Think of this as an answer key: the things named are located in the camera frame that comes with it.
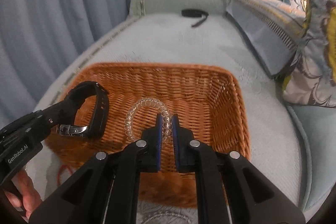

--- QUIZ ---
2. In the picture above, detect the red string charm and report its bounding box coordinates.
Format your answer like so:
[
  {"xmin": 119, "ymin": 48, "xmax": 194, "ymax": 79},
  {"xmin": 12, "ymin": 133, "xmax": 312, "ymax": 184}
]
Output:
[{"xmin": 56, "ymin": 164, "xmax": 75, "ymax": 187}]

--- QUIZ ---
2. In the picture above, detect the person's left hand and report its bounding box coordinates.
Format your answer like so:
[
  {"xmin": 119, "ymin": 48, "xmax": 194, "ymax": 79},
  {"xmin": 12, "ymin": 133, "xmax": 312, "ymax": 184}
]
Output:
[{"xmin": 4, "ymin": 169, "xmax": 42, "ymax": 220}]

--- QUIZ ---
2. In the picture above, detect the brown wicker basket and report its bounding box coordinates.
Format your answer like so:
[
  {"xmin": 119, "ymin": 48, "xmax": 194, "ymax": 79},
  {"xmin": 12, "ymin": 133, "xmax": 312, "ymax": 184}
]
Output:
[{"xmin": 45, "ymin": 62, "xmax": 252, "ymax": 209}]

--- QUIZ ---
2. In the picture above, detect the teal round cushion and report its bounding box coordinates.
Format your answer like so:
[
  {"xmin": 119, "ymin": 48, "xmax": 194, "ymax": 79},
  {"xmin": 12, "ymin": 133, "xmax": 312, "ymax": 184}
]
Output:
[{"xmin": 286, "ymin": 104, "xmax": 335, "ymax": 211}]

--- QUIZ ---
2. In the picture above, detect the blue curtain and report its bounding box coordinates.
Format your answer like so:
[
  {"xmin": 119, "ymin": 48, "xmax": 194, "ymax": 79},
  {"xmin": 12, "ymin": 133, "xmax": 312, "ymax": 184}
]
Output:
[{"xmin": 1, "ymin": 0, "xmax": 130, "ymax": 126}]

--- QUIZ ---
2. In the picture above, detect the floral yellow blue pillow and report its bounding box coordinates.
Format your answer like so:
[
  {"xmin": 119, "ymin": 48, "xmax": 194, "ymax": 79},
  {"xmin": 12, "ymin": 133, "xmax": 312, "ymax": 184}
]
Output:
[{"xmin": 282, "ymin": 0, "xmax": 335, "ymax": 108}]

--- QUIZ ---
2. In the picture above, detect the light blue bedspread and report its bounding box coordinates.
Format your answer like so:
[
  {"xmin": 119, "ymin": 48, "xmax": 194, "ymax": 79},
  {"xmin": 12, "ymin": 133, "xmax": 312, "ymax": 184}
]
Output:
[{"xmin": 24, "ymin": 13, "xmax": 302, "ymax": 224}]

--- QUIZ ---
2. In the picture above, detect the striped blue pillow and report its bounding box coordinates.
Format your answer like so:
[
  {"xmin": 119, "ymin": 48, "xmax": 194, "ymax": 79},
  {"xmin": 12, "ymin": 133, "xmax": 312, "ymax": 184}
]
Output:
[{"xmin": 226, "ymin": 0, "xmax": 305, "ymax": 77}]

